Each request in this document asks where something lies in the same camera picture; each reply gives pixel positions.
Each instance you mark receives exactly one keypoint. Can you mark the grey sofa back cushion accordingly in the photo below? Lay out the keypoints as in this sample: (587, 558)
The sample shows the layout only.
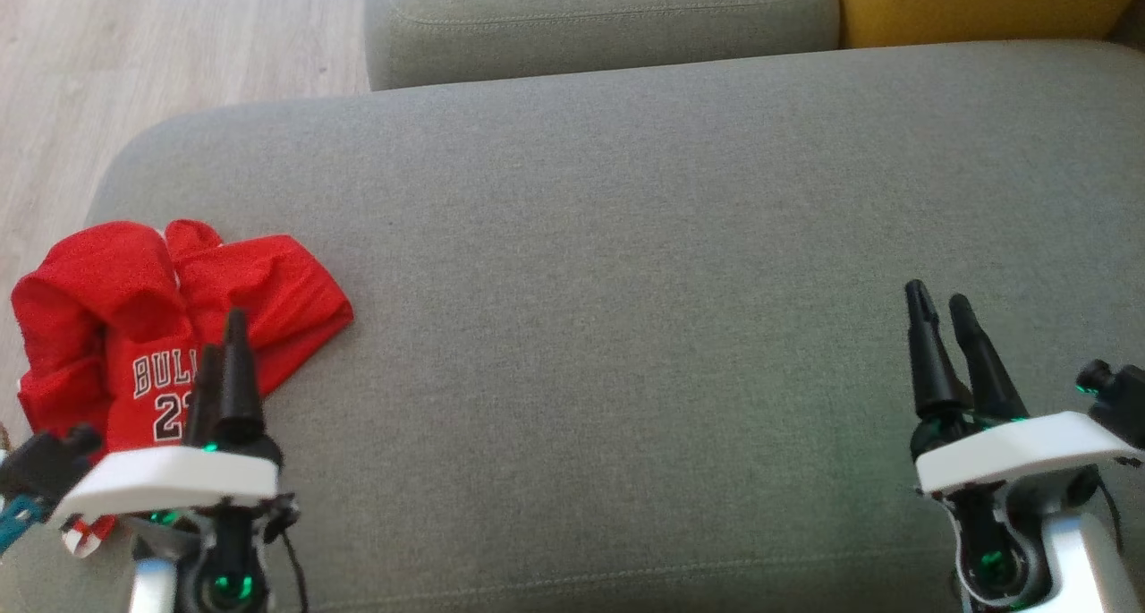
(590, 22)

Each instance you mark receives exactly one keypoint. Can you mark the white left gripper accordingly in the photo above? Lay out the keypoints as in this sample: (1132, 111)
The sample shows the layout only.
(170, 479)

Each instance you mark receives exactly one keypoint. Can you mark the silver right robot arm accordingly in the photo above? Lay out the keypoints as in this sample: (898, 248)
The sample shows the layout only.
(1087, 568)

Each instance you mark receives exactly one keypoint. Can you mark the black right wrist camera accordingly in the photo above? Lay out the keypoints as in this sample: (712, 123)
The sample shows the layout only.
(1118, 398)

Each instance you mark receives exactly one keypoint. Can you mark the large grey sofa seat cushion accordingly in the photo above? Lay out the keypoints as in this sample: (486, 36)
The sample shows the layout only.
(608, 264)

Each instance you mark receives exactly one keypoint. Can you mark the yellow sofa cushion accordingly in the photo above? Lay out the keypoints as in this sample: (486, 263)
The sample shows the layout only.
(975, 4)

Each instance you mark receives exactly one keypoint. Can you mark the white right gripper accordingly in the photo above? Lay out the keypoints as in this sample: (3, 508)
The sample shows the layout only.
(1020, 452)

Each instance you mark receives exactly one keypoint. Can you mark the red shorts with white trim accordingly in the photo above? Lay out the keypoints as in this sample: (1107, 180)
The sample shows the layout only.
(80, 318)

